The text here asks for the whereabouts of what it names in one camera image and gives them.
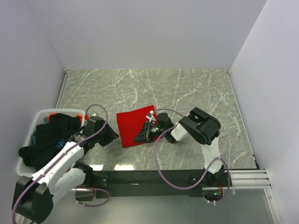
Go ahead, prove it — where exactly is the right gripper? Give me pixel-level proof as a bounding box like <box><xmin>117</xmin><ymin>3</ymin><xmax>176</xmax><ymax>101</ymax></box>
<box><xmin>133</xmin><ymin>121</ymin><xmax>167</xmax><ymax>143</ymax></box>

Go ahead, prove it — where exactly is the red polo shirt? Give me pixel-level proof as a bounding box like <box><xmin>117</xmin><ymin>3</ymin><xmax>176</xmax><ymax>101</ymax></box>
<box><xmin>116</xmin><ymin>105</ymin><xmax>155</xmax><ymax>148</ymax></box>

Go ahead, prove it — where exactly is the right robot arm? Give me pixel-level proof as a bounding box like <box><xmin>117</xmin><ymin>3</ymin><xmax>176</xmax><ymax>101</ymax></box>
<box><xmin>133</xmin><ymin>107</ymin><xmax>224</xmax><ymax>186</ymax></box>

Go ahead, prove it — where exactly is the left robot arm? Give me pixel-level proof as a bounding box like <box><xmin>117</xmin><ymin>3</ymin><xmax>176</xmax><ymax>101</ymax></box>
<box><xmin>12</xmin><ymin>116</ymin><xmax>118</xmax><ymax>224</ymax></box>

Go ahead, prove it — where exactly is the black garment in basket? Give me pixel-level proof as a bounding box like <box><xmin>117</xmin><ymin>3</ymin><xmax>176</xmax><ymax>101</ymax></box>
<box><xmin>19</xmin><ymin>113</ymin><xmax>81</xmax><ymax>171</ymax></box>

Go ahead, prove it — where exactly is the black base beam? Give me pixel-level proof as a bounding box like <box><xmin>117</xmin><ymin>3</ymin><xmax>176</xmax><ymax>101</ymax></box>
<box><xmin>65</xmin><ymin>169</ymin><xmax>234</xmax><ymax>201</ymax></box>

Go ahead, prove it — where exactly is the white laundry basket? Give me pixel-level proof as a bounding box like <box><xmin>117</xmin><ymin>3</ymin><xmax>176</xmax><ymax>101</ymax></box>
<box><xmin>15</xmin><ymin>108</ymin><xmax>85</xmax><ymax>176</ymax></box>

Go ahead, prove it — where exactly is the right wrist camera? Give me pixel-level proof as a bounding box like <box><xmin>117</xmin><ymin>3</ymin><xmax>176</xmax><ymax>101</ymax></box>
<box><xmin>146</xmin><ymin>111</ymin><xmax>156</xmax><ymax>125</ymax></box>

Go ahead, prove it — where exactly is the aluminium rail frame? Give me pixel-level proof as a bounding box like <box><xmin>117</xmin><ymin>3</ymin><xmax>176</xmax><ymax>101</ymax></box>
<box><xmin>23</xmin><ymin>169</ymin><xmax>273</xmax><ymax>192</ymax></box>

